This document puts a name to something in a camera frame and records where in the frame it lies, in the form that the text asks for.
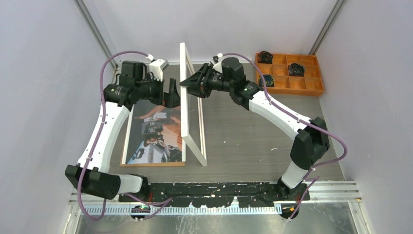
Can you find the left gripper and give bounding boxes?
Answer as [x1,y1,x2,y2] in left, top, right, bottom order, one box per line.
[136,74,184,108]

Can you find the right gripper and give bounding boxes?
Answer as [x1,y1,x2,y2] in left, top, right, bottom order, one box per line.
[180,63,234,99]

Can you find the white wooden picture frame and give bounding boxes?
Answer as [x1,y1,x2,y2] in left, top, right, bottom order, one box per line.
[179,42,207,166]

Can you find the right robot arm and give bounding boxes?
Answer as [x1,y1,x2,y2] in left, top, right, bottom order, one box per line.
[180,57,330,200]

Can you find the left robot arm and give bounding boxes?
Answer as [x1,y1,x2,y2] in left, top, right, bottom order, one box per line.
[65,59,180,202]

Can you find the printed photo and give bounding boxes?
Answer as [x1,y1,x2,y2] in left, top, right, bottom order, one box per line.
[122,105,187,165]

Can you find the brown backing board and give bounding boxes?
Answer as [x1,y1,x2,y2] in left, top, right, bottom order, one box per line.
[119,106,186,168]

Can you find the blue yellow tape roll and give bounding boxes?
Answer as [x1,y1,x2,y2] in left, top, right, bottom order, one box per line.
[258,74,275,87]

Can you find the black tape roll top-left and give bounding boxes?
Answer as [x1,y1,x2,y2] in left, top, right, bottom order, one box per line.
[257,51,273,64]

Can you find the orange compartment tray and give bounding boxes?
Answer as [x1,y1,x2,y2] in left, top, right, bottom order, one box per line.
[255,52,324,97]

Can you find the black tape roll middle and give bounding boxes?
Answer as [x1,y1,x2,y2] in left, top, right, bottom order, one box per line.
[288,63,305,77]

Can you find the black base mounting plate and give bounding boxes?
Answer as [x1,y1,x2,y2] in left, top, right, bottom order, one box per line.
[132,182,310,208]

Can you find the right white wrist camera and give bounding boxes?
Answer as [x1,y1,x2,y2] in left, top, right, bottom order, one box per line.
[211,53,224,74]

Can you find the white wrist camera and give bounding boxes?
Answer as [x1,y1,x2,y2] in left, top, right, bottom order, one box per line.
[148,55,169,81]
[211,53,224,74]

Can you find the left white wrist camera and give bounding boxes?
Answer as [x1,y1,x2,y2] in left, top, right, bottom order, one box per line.
[148,55,169,81]

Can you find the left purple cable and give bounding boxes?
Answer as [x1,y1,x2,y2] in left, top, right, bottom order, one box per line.
[77,50,173,222]

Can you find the aluminium rail front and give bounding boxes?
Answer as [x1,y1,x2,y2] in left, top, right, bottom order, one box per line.
[68,180,362,205]

